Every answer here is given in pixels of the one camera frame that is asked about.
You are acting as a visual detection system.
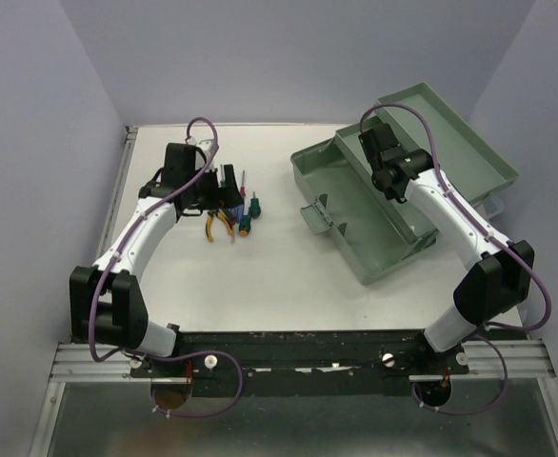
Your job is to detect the black mounting rail base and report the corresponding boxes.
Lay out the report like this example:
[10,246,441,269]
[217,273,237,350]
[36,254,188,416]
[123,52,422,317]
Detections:
[130,329,468,398]

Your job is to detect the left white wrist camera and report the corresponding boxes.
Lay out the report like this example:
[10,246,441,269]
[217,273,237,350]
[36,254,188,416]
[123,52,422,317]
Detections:
[186,137,214,154]

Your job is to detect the red blue screwdriver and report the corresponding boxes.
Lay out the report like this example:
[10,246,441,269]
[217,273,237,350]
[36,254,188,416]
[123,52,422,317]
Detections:
[240,169,247,199]

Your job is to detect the aluminium extrusion frame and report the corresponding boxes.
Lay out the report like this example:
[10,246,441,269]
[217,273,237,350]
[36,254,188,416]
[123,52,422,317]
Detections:
[30,342,132,457]

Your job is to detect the grey translucent tool box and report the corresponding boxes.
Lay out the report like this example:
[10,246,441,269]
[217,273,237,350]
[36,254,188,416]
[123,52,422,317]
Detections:
[290,83,519,285]

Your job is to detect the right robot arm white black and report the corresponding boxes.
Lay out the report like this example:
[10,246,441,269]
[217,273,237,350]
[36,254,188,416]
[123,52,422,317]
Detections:
[359,123,534,373]

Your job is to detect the blue handled screwdriver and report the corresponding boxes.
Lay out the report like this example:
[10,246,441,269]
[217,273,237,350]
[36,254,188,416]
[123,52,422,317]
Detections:
[231,205,244,225]

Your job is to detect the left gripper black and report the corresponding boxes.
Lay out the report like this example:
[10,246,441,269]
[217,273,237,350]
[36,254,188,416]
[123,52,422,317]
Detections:
[186,164,244,210]

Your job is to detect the green orange stubby screwdriver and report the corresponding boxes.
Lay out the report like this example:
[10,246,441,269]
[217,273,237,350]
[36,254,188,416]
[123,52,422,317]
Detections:
[238,213,251,237]

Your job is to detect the yellow black pliers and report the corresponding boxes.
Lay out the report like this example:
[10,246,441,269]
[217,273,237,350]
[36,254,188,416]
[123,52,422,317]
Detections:
[205,209,233,244]

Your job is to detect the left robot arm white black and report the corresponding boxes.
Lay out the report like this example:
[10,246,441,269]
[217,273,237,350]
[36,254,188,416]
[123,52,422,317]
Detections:
[69,139,243,376]

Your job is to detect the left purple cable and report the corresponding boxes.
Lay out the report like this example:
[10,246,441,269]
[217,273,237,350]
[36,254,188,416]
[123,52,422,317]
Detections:
[88,117,245,420]

